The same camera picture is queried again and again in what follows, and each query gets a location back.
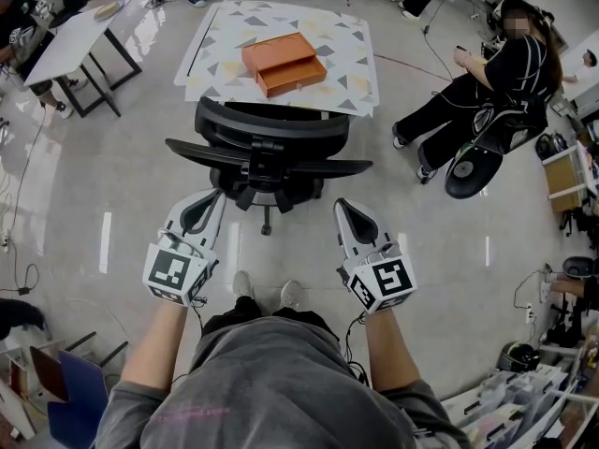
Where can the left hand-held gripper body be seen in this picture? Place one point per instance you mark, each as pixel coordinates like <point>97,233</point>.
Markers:
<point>170,269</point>

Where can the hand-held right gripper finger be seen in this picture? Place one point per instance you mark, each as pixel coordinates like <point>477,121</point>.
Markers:
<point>386,236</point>
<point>342,232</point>

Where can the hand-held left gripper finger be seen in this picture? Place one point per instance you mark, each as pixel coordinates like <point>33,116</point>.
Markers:
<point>216,225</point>
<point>172,218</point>

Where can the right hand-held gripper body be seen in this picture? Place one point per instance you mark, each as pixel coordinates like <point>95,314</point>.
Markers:
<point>393,279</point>

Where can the black office chair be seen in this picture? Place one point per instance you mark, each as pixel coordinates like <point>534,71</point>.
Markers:
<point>271,131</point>

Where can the person's left forearm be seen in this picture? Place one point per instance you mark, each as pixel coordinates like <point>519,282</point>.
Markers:
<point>152,349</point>

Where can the person's right forearm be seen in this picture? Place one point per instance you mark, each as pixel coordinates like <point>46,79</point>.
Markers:
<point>390,353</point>

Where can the black round shell chair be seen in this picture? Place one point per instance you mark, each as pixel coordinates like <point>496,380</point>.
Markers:
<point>468,176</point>

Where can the blue chair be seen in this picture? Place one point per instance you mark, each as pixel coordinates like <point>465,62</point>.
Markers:
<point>79,405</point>

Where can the white patterned table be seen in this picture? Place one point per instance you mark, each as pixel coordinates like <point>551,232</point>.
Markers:
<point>224,45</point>

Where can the person's left white shoe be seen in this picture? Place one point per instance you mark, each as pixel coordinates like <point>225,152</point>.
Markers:
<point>242,283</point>

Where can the person's white shoe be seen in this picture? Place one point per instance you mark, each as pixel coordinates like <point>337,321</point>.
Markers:
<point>291,294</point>
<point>242,283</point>

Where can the person's black trousers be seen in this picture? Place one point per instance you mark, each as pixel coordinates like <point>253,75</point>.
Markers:
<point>234,318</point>

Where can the person's right white shoe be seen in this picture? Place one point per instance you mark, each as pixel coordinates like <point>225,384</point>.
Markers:
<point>291,294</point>

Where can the white power strip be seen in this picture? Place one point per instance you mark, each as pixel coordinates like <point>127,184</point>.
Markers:
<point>529,314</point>

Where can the black helmet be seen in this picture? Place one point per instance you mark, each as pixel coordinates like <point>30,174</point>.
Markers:
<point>517,357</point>

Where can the black bag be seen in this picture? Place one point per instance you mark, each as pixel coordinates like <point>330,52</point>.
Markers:
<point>21,318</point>

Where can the person's grey sweatshirt torso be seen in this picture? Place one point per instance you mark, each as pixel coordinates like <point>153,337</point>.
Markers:
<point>281,391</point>

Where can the brown wooden shelf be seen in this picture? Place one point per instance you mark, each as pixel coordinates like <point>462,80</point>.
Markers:
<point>44,374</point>

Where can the row of clear storage bins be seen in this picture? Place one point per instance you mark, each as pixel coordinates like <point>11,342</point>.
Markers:
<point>510,405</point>

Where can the orange drawer box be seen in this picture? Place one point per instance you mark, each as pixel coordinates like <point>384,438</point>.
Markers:
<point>276,54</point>

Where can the black round basin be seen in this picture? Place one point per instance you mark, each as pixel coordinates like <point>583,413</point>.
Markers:
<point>579,267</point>

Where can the small black backpack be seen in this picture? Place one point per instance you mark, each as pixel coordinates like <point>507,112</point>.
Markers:
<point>551,145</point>

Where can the white side table black legs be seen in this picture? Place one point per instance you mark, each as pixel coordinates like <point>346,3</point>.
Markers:
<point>70,49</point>

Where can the beige round tray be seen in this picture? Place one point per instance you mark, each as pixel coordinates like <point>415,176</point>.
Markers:
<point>110,11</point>

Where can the brown box white frame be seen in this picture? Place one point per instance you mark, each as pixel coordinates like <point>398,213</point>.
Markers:
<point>561,183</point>

